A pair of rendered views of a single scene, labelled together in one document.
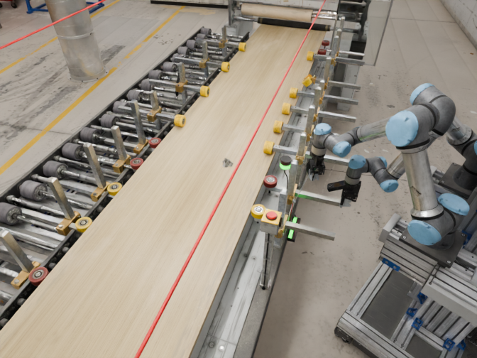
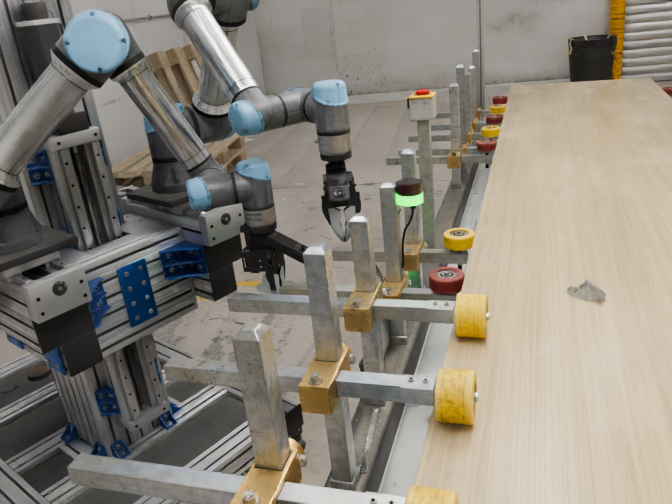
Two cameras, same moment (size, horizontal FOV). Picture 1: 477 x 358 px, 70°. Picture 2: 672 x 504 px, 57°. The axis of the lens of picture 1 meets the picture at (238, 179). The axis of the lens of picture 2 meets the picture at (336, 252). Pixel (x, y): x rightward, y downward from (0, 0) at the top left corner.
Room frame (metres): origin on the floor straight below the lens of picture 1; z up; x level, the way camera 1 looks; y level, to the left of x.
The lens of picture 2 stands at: (2.76, -0.43, 1.52)
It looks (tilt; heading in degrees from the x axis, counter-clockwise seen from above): 22 degrees down; 180
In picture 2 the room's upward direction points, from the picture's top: 6 degrees counter-clockwise
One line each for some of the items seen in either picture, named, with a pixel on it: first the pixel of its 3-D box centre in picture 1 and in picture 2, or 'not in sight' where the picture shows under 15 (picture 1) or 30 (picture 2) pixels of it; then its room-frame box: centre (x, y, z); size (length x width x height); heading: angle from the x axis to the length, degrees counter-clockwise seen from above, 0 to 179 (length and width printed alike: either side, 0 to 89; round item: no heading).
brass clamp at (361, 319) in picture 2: (300, 155); (365, 303); (1.66, -0.39, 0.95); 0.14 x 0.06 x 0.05; 161
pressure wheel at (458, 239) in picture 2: (258, 215); (459, 251); (1.25, -0.11, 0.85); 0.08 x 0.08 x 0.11
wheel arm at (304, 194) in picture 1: (302, 194); (366, 295); (1.42, -0.37, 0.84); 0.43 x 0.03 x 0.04; 71
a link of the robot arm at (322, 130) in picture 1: (322, 136); (330, 107); (1.38, -0.41, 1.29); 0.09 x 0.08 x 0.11; 36
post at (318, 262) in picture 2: (306, 137); (332, 377); (1.88, -0.46, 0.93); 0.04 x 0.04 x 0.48; 71
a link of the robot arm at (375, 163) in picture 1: (375, 166); (211, 189); (1.34, -0.71, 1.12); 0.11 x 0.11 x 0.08; 11
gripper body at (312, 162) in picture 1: (316, 161); (338, 176); (1.38, -0.41, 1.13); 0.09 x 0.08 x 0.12; 1
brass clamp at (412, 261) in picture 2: (280, 225); (412, 253); (1.19, -0.22, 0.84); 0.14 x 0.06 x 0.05; 161
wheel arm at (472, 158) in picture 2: not in sight; (438, 160); (0.24, 0.03, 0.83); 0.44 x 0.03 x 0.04; 71
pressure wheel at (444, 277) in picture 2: (270, 185); (447, 294); (1.48, -0.19, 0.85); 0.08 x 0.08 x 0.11
